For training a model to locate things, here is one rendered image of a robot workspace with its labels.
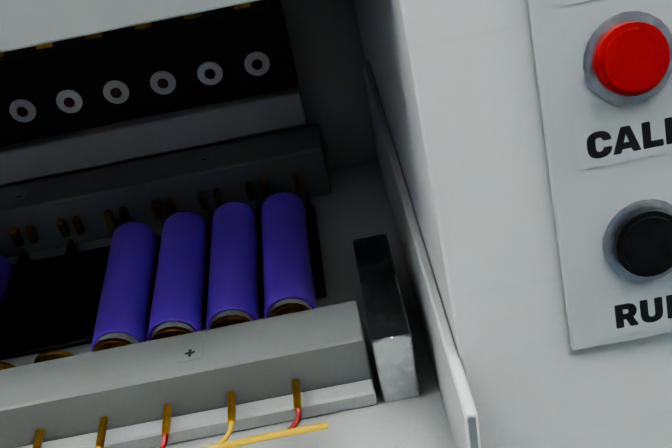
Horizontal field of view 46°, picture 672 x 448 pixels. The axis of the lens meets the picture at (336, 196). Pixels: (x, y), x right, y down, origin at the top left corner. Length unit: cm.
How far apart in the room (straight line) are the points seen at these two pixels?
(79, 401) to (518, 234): 15
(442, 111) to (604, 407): 9
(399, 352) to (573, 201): 8
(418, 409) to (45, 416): 12
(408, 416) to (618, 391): 7
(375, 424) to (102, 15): 14
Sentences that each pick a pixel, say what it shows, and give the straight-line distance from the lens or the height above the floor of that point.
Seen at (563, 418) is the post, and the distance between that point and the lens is 22.
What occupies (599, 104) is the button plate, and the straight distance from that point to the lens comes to 19.
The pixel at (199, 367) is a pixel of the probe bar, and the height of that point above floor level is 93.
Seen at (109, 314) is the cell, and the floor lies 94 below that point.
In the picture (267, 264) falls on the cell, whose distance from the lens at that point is 29.
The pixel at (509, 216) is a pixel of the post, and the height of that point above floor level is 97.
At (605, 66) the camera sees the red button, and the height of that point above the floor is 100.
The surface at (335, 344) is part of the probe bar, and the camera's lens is 25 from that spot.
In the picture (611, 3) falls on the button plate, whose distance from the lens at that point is 19.
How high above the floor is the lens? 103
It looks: 16 degrees down
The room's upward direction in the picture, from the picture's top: 11 degrees counter-clockwise
